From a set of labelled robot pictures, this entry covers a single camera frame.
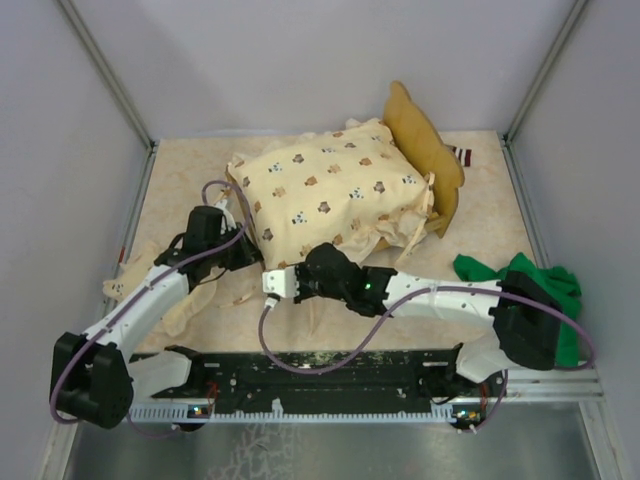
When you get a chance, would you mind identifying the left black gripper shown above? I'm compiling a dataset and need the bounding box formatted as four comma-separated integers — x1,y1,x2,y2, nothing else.
208,222,266,271

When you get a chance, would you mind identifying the cream animal print cushion cover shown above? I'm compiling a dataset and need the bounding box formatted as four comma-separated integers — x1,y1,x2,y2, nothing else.
227,118,436,270

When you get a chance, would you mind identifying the wooden pet bed frame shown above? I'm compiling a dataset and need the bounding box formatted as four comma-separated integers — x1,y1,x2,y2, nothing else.
243,81,465,253

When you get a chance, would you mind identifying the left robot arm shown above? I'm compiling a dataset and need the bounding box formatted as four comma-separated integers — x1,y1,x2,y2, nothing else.
49,201,262,429

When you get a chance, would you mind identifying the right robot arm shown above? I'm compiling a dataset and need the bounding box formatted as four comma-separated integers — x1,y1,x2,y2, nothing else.
293,243,560,396

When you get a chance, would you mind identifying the small cream animal pillow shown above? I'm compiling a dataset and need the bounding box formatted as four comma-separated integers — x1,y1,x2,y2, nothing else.
102,242,221,337

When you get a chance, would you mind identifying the brown striped sock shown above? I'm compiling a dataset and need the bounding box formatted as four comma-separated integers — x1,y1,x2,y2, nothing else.
448,145,473,168

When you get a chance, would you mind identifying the green cloth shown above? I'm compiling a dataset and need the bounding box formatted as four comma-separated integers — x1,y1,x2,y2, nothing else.
452,252,585,370

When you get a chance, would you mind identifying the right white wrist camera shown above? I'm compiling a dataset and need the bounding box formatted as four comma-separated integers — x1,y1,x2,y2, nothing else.
262,266,299,308

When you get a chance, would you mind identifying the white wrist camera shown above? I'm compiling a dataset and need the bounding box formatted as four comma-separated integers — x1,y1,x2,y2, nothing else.
262,266,299,308
213,197,241,234

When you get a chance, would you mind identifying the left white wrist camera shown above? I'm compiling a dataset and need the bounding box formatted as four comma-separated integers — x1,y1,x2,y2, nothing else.
213,197,241,234

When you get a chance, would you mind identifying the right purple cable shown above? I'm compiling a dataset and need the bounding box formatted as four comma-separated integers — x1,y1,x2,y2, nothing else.
257,282,599,436

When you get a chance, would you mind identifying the purple cable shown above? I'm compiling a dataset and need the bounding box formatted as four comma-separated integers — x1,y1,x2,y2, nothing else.
257,282,599,436
48,178,261,441

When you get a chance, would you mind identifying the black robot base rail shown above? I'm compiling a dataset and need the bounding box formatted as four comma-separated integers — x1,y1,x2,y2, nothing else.
99,347,601,431

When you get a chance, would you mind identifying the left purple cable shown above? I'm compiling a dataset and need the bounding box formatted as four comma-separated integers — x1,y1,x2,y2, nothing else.
48,178,261,441

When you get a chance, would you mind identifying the left aluminium frame post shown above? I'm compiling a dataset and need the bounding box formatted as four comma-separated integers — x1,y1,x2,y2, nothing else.
54,0,155,151

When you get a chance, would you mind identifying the aluminium frame post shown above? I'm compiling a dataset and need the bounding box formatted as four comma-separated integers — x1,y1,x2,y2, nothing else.
54,0,155,151
502,0,591,147

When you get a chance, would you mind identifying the right aluminium frame post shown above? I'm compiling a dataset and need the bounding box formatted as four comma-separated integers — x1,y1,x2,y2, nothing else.
502,0,591,147

